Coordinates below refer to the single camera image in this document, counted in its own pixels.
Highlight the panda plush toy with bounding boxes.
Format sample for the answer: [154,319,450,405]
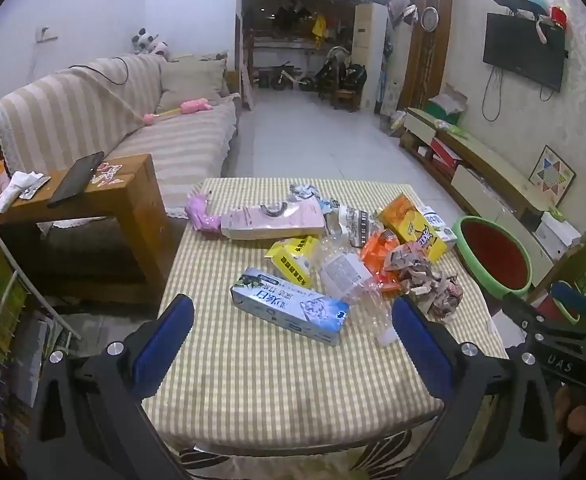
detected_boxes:
[132,27,169,58]

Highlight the balance bike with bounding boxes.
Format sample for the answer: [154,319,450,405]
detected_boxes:
[269,63,316,92]

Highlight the black tablet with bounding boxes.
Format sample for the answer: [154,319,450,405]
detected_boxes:
[47,152,104,208]

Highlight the round wall clock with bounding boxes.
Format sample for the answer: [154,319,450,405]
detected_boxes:
[420,6,439,32]

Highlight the black cable on sofa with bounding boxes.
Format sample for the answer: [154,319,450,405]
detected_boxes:
[67,55,131,87]

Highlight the blue toothpaste box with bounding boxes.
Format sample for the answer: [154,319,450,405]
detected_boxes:
[230,268,349,346]

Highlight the yellow orange snack box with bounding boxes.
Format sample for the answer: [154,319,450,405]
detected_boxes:
[379,194,447,262]

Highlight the beige sofa cushion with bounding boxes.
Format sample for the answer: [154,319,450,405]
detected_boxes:
[156,58,228,113]

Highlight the yellow tissue pack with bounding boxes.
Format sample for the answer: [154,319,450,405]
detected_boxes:
[266,236,319,288]

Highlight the clear plastic bottle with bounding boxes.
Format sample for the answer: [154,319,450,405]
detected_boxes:
[315,236,398,348]

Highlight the baby stroller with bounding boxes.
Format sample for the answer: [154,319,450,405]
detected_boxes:
[315,46,368,112]

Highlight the wall mounted television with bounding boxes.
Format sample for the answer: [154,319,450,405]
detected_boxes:
[483,13,567,93]

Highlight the chinese checkers board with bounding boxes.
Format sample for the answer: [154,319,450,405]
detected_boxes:
[528,145,576,207]

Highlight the white crumpled tissue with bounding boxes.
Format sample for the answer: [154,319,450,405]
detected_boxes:
[0,171,45,214]

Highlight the pink toy wand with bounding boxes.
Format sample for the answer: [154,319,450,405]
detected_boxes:
[142,99,213,126]

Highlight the white air conditioner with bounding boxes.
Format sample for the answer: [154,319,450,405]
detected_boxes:
[351,3,389,114]

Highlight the orange plastic bag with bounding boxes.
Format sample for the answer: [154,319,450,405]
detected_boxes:
[360,230,401,294]

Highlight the patterned paper cup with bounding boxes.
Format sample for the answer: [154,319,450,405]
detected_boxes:
[325,205,384,249]

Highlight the wooden side table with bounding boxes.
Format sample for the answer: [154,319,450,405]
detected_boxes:
[0,154,175,312]

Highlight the checkered yellow tablecloth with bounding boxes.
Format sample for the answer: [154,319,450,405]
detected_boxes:
[141,175,509,453]

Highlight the television cable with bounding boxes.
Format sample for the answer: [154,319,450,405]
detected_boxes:
[480,64,504,124]

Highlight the newspaper wad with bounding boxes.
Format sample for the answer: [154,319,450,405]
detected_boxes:
[383,243,463,323]

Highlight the striped beige sofa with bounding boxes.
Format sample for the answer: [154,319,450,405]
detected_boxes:
[0,54,240,219]

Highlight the white milk carton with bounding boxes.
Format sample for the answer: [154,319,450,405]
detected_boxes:
[418,206,458,250]

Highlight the white box by cabinet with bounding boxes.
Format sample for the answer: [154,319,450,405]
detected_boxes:
[534,211,581,261]

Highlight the green cardboard box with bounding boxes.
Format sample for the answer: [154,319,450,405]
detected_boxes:
[424,82,468,125]

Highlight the green red trash bin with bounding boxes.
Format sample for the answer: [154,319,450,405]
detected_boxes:
[452,216,532,300]

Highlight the pink box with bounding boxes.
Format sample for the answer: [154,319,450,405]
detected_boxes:
[220,198,325,240]

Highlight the white printed paper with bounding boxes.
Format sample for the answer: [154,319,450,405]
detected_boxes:
[287,183,321,202]

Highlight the pink plastic wrapper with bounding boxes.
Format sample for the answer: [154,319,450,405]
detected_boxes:
[185,193,221,233]

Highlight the person's right hand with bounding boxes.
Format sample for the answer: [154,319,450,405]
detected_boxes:
[554,385,586,441]

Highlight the long tv cabinet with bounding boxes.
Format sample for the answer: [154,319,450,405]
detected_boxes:
[400,107,564,287]

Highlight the magazine rack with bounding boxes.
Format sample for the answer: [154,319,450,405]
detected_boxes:
[0,237,83,464]

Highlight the small green red bin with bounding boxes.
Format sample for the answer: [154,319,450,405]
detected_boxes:
[537,281,581,325]

